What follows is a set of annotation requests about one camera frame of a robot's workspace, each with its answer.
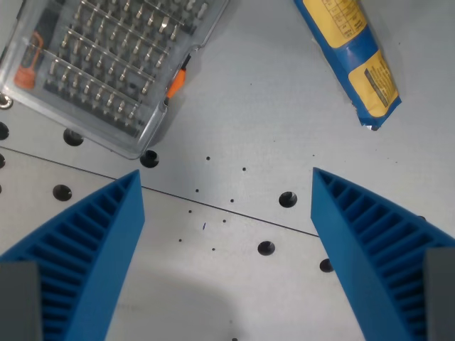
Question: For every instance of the clear plastic screwdriver bit case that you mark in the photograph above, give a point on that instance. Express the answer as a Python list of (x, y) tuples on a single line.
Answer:
[(103, 67)]

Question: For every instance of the blue and yellow snack bag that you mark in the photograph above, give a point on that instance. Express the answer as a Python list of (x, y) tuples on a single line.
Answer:
[(359, 53)]

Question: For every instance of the silver table bolt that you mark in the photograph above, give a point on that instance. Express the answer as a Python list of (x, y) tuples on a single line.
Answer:
[(4, 102)]

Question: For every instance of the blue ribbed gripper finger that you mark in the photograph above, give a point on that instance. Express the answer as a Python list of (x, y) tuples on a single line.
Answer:
[(362, 241), (96, 248)]

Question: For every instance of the orange bit extension tool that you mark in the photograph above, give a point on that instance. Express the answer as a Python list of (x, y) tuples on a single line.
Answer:
[(29, 62)]

